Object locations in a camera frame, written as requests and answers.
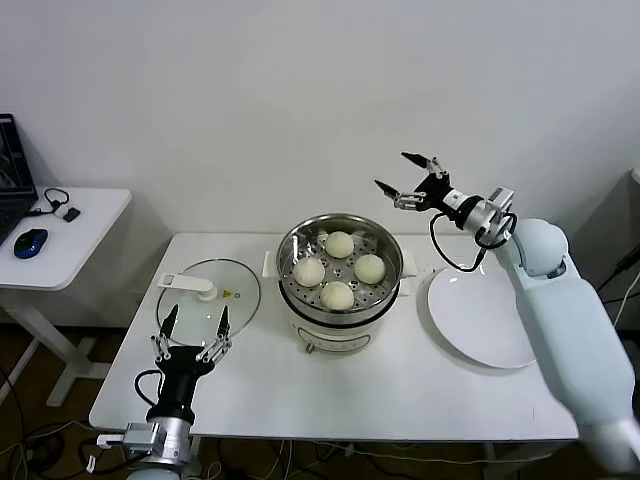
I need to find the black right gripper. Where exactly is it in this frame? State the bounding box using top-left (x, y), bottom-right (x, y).
top-left (373, 150), bottom-right (477, 230)

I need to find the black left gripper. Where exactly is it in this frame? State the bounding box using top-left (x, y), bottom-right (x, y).
top-left (146, 303), bottom-right (232, 421)

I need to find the white steamed baozi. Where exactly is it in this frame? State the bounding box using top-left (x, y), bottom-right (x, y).
top-left (324, 230), bottom-right (355, 260)
top-left (319, 281), bottom-right (355, 312)
top-left (292, 257), bottom-right (326, 289)
top-left (353, 253), bottom-right (387, 284)

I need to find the stainless steel steamer basket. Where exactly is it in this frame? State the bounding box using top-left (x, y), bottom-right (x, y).
top-left (275, 213), bottom-right (404, 314)

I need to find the glass pot lid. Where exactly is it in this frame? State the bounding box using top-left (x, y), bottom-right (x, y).
top-left (155, 258), bottom-right (262, 347)

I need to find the white electric cooker base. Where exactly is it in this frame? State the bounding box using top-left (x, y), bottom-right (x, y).
top-left (261, 249), bottom-right (417, 357)

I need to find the white round plate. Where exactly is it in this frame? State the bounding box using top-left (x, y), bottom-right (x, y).
top-left (425, 266), bottom-right (539, 370)

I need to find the white side table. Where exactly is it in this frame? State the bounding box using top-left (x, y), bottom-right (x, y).
top-left (0, 186), bottom-right (133, 409)

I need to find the blue black computer mouse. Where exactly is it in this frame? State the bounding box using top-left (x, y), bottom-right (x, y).
top-left (13, 227), bottom-right (50, 260)

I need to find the black laptop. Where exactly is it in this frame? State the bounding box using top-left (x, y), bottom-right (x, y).
top-left (0, 113), bottom-right (39, 246)

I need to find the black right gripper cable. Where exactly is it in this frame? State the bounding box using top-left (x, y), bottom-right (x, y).
top-left (429, 212), bottom-right (517, 274)

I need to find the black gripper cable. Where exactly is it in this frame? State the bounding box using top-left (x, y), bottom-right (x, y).
top-left (134, 369), bottom-right (165, 407)
top-left (429, 212), bottom-right (517, 274)

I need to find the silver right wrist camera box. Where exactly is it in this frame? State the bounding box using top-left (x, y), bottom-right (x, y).
top-left (488, 186), bottom-right (515, 211)

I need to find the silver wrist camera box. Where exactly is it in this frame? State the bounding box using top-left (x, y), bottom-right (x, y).
top-left (97, 422), bottom-right (161, 454)
top-left (488, 186), bottom-right (515, 211)

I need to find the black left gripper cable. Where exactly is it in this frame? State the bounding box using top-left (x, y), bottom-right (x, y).
top-left (134, 369), bottom-right (165, 407)

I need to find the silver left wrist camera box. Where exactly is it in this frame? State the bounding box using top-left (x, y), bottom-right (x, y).
top-left (97, 422), bottom-right (161, 454)

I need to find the small device with black cable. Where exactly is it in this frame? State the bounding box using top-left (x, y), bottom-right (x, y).
top-left (24, 187), bottom-right (82, 224)

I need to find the black floor cable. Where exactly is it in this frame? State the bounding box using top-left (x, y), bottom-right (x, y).
top-left (0, 369), bottom-right (29, 480)

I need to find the black wall cable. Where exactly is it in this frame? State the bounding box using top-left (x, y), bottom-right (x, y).
top-left (597, 244), bottom-right (640, 304)

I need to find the white wall cable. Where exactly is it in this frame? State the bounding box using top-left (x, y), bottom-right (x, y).
top-left (612, 279), bottom-right (640, 331)

